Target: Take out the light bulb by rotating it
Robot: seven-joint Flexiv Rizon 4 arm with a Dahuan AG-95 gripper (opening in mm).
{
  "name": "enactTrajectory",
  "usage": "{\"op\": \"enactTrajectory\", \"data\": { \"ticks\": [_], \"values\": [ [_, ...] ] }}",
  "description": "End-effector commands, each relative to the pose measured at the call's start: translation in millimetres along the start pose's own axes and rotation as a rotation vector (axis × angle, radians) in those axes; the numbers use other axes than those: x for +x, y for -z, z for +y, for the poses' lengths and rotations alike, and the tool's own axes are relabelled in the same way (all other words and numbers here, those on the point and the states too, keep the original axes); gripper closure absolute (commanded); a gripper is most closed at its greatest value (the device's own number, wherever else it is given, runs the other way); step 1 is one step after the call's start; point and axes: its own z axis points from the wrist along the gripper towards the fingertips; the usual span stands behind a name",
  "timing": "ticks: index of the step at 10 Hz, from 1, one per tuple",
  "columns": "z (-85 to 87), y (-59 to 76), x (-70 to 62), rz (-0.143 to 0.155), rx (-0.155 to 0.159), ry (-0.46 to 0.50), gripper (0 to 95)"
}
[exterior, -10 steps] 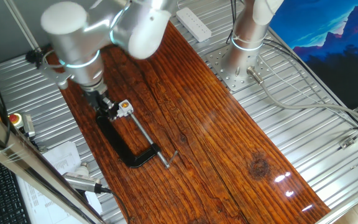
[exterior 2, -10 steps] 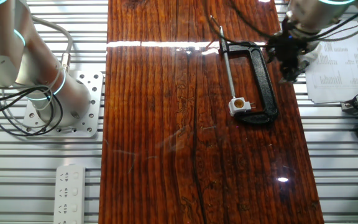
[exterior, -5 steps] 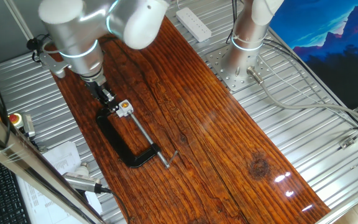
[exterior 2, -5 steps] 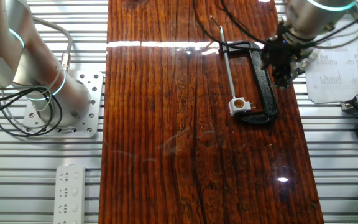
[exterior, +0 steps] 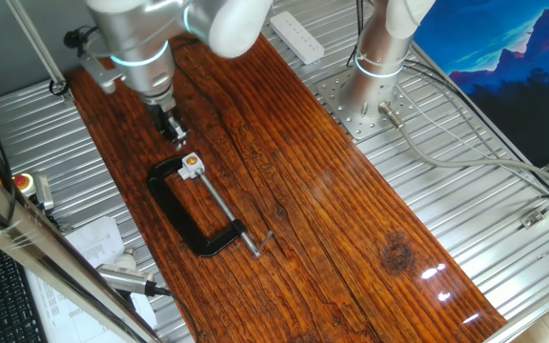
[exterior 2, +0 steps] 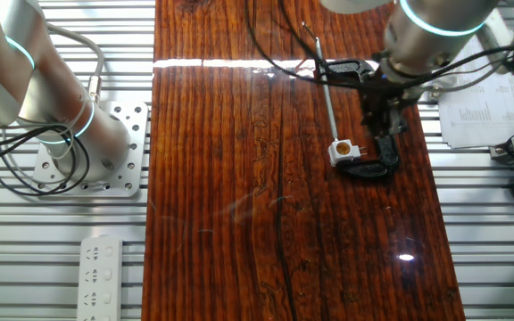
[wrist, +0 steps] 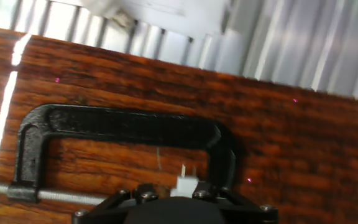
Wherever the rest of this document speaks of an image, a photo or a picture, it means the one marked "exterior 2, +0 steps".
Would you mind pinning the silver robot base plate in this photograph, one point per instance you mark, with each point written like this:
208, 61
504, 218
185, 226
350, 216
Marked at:
136, 147

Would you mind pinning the brown wooden board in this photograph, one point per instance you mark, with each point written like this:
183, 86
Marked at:
221, 178

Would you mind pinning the white power strip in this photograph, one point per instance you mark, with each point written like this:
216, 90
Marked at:
101, 276

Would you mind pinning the white bulb socket adapter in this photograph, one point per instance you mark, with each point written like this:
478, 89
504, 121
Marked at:
344, 152

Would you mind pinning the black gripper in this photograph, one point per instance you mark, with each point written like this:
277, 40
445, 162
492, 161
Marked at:
382, 99

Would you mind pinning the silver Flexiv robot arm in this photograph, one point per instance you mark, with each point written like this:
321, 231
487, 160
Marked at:
431, 40

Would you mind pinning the printed white paper sheets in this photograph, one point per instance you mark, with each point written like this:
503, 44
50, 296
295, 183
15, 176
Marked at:
484, 111

